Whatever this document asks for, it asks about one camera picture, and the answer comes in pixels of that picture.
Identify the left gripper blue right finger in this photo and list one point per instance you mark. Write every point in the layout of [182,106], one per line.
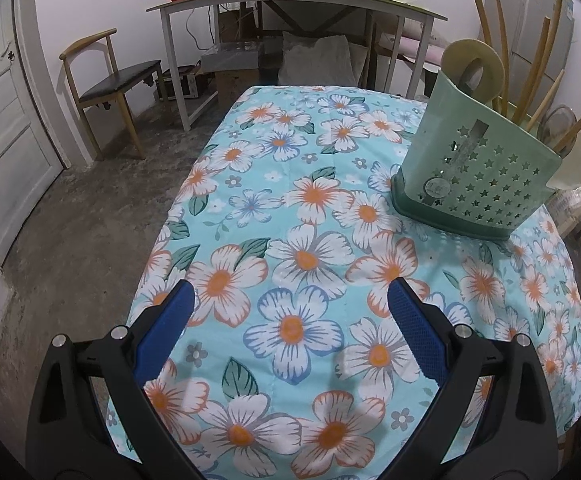
[516,436]

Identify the metal spoon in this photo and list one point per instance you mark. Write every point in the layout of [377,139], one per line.
[555,124]

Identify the white plastic spoon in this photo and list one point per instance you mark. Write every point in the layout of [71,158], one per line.
[568,176]

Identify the wooden chair black seat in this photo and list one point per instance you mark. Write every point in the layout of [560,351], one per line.
[113,88]

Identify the white door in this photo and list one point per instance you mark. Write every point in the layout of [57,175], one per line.
[28,162]

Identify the green plastic utensil holder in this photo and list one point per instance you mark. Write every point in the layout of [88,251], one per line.
[470,171]

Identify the grey pillow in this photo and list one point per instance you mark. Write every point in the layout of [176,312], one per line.
[324,61]

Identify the silver refrigerator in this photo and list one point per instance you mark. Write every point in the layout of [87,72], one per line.
[523,21]

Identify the beige rice paddle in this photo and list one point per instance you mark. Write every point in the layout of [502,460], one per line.
[475,68]

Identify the floral blue tablecloth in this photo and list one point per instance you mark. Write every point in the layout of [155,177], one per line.
[291,366]

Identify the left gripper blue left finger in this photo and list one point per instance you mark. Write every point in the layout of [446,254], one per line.
[67,437]

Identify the rice bag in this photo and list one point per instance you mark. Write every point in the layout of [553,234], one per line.
[565,210]

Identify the grey work table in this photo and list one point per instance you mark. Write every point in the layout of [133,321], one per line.
[307,18]

